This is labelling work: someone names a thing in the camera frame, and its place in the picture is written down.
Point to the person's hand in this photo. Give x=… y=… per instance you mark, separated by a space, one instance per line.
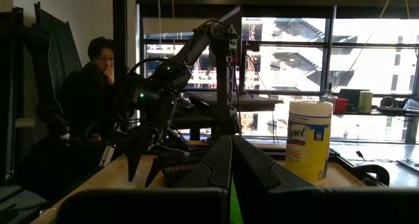
x=109 y=76

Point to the black plastic basket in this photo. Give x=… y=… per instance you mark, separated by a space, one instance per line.
x=183 y=170

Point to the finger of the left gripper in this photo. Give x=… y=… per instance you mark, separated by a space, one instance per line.
x=133 y=165
x=154 y=171

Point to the large window with dark frame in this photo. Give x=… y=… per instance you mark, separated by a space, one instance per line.
x=360 y=63

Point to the white bag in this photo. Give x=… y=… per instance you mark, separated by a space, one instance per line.
x=411 y=104

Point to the pale cylinder container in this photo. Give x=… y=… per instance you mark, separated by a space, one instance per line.
x=365 y=101

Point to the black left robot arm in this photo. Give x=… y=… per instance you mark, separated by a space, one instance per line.
x=196 y=48

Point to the dark window shelf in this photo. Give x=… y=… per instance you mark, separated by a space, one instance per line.
x=393 y=112

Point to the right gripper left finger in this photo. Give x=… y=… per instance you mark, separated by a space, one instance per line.
x=147 y=207

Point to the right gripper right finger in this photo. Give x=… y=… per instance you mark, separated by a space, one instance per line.
x=294 y=207

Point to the dark folding panel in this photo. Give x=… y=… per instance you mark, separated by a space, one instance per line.
x=62 y=44

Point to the black box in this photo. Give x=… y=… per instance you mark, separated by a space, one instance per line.
x=350 y=94

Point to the person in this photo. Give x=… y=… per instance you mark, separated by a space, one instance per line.
x=82 y=103

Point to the tape roll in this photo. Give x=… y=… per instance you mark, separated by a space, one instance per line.
x=388 y=101

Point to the yellow Lysol wipes canister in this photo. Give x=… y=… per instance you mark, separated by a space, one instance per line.
x=307 y=145

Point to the black vertical frame post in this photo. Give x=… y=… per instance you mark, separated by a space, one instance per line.
x=120 y=37

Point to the black side desk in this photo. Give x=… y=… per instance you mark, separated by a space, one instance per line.
x=248 y=103

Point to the red box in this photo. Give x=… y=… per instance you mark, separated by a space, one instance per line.
x=341 y=105

